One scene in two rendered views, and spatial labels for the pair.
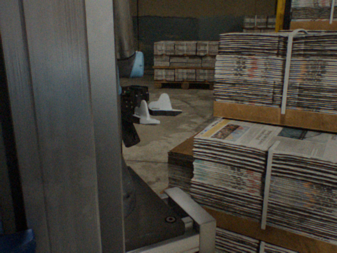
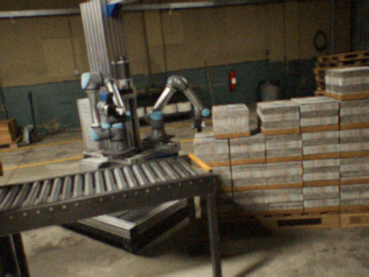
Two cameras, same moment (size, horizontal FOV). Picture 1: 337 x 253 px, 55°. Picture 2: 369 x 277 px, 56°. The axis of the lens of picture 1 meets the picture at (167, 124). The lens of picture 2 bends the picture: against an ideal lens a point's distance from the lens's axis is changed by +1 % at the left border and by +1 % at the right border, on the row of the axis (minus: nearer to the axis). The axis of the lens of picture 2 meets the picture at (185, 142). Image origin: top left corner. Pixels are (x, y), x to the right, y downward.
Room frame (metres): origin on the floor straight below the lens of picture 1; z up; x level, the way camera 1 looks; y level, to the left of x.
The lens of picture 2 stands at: (-0.64, -2.87, 1.47)
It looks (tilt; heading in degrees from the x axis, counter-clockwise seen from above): 13 degrees down; 66
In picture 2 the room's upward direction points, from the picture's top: 6 degrees counter-clockwise
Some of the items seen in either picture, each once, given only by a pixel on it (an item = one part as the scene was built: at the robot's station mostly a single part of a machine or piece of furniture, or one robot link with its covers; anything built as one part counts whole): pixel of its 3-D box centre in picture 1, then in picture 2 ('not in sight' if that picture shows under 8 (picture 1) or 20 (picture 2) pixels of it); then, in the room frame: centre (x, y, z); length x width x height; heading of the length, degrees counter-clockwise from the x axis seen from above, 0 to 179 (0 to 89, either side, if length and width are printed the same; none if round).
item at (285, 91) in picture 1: (295, 76); not in sight; (0.93, -0.36, 0.95); 0.29 x 0.01 x 0.23; 151
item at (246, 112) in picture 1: (254, 102); not in sight; (0.98, -0.27, 0.86); 0.29 x 0.16 x 0.04; 151
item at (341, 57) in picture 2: not in sight; (346, 80); (6.78, 3.39, 0.65); 1.33 x 0.94 x 1.30; 174
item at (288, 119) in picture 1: (292, 105); not in sight; (0.93, -0.36, 0.86); 0.28 x 0.06 x 0.04; 151
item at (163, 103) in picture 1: (165, 104); not in sight; (0.86, 0.01, 0.88); 0.09 x 0.03 x 0.06; 87
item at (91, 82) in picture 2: not in sight; (95, 107); (-0.13, -0.10, 1.19); 0.15 x 0.12 x 0.55; 2
